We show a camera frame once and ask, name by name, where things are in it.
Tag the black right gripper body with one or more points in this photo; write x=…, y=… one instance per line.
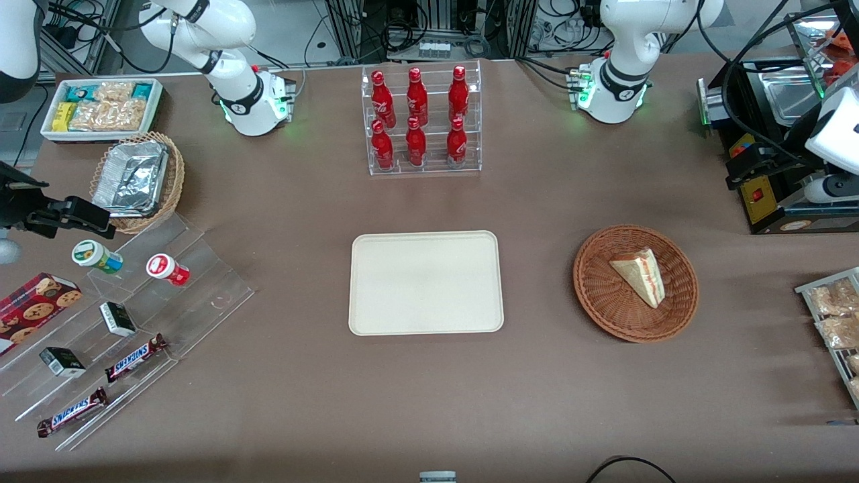
x=15, y=203

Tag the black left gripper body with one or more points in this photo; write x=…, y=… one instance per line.
x=780, y=155

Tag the triangle sandwich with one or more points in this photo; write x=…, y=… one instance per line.
x=641, y=275

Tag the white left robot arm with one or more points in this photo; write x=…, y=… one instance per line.
x=624, y=40

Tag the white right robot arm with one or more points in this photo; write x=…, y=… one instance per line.
x=235, y=94

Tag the stainless steel tray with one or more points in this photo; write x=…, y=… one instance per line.
x=792, y=94

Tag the aluminium foil tray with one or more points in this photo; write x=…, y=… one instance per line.
x=131, y=178

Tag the light brown wicker basket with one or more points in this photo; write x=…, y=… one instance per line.
x=176, y=174

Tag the tray of packaged snacks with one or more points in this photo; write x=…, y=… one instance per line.
x=805, y=290

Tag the round brown wicker basket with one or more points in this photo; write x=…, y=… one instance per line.
x=597, y=288

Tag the cream plastic tray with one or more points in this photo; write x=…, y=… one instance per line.
x=425, y=283

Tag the yellow control box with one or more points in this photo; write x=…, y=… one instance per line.
x=758, y=198

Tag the green lid snack cup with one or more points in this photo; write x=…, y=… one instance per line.
x=94, y=255

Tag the black equipment stand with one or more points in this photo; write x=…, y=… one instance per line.
x=765, y=225

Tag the red cookie box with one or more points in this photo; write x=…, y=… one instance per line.
x=33, y=308

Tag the yellow snack packet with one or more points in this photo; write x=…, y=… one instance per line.
x=63, y=117

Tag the red lid snack cup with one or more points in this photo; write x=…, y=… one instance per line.
x=166, y=269

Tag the large clear cookie bag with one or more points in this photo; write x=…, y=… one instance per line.
x=111, y=116

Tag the small black box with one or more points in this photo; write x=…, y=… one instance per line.
x=62, y=362
x=118, y=319

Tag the teal snack packet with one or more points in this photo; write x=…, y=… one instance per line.
x=79, y=93
x=142, y=91

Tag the white plastic snack bin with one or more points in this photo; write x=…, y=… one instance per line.
x=156, y=107

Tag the small clear cookie bag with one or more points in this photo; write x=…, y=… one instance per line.
x=114, y=91

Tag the clear acrylic stepped display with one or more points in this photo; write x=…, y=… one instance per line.
x=201, y=282

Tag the Snickers chocolate bar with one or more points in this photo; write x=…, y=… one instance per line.
x=134, y=358
x=72, y=411

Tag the clear bag of pastry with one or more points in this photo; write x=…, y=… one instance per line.
x=855, y=389
x=853, y=363
x=839, y=332
x=832, y=296

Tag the red cola bottle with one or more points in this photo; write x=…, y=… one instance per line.
x=417, y=97
x=458, y=95
x=382, y=149
x=456, y=144
x=415, y=146
x=381, y=100

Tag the clear acrylic bottle rack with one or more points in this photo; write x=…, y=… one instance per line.
x=436, y=168

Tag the grey power strip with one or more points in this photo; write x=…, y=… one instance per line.
x=434, y=49

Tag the small grey device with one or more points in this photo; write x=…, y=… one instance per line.
x=437, y=477

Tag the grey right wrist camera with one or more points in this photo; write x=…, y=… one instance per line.
x=7, y=248

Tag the aluminium frame rack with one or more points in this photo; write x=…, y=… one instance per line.
x=429, y=13

